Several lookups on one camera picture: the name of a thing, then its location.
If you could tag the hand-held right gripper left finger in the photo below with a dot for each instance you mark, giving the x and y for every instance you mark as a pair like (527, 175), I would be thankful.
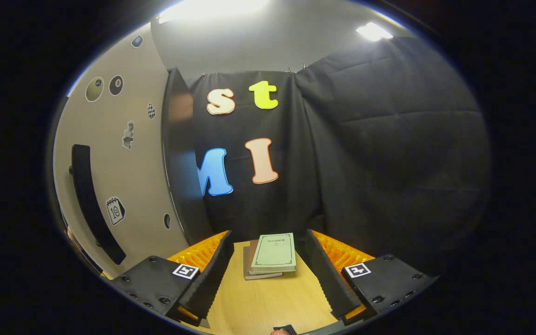
(214, 279)

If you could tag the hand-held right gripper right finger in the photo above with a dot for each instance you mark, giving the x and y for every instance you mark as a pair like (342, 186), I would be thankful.
(326, 279)

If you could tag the grey cabinet door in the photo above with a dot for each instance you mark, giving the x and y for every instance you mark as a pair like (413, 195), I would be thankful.
(133, 177)

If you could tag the brown cover book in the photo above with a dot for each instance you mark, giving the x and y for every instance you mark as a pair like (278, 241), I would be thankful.
(253, 256)

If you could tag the green cover book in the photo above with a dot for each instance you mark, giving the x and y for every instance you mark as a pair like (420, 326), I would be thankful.
(275, 253)

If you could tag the black backdrop cloth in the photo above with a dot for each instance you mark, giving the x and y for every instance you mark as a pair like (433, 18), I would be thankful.
(389, 163)

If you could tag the narrow ceiling light panel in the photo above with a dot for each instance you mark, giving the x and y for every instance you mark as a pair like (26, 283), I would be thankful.
(372, 31)

